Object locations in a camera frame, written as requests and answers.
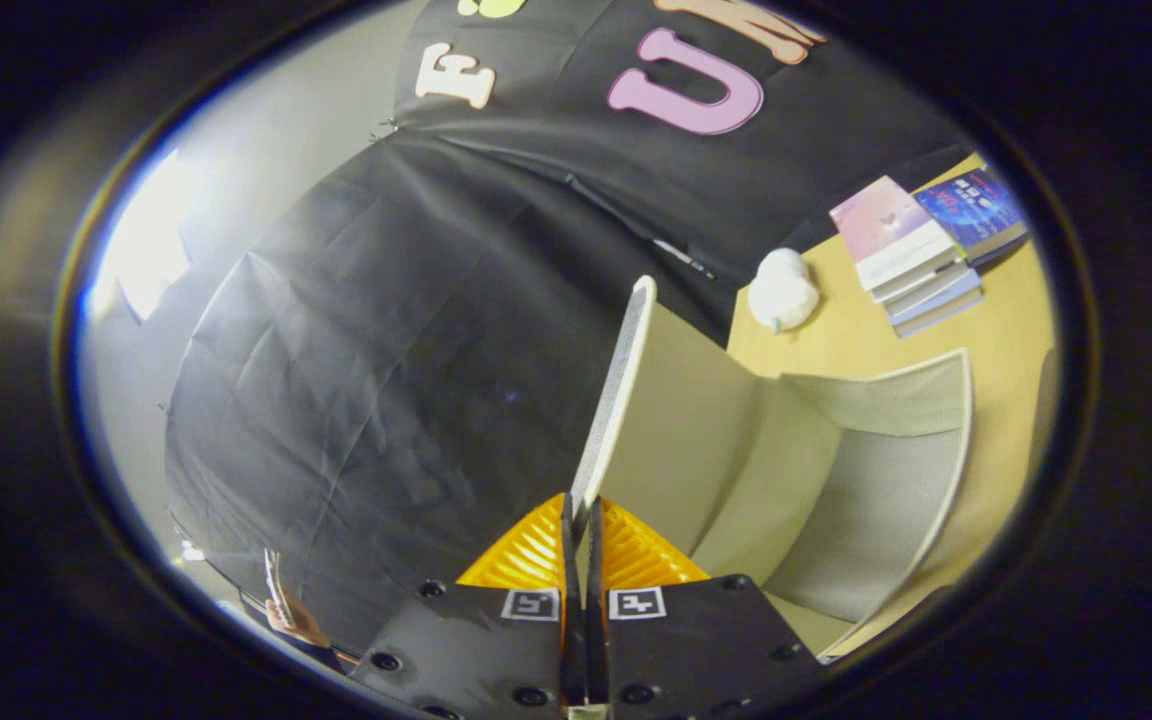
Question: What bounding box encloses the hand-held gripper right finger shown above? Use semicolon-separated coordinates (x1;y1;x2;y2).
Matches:
586;495;827;720

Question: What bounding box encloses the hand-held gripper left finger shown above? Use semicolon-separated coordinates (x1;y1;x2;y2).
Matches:
346;492;587;720

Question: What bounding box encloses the beige fabric storage box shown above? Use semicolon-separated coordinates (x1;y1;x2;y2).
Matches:
571;275;974;661

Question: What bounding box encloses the white plastic strip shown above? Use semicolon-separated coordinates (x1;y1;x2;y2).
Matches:
651;237;719;283

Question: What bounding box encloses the white plush toy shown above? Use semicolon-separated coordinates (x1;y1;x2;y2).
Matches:
748;247;822;334

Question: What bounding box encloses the grey blue book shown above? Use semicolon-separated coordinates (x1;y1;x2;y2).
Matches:
886;270;985;339

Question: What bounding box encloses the white book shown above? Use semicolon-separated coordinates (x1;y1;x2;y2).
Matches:
871;255;973;306

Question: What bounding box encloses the pink cover book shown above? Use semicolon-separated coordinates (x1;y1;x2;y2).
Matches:
829;176;967;293

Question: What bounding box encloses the blue cover book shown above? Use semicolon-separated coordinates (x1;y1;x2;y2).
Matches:
914;165;1030;268

